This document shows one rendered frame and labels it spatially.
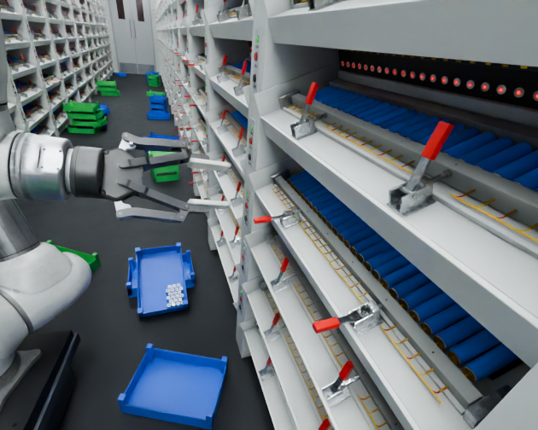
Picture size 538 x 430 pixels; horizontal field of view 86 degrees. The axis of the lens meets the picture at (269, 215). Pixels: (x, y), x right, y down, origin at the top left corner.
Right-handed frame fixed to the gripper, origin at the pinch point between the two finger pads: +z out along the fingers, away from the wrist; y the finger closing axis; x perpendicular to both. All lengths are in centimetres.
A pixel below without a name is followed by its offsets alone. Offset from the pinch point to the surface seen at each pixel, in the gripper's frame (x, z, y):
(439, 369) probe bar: -23.9, 19.8, -26.3
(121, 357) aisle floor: 82, -14, -45
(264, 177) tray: 17.5, 17.8, 8.8
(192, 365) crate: 71, 10, -49
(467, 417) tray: -26.3, 19.8, -30.1
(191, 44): 107, 12, 120
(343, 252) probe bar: -8.6, 20.3, -12.2
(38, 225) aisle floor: 165, -65, 16
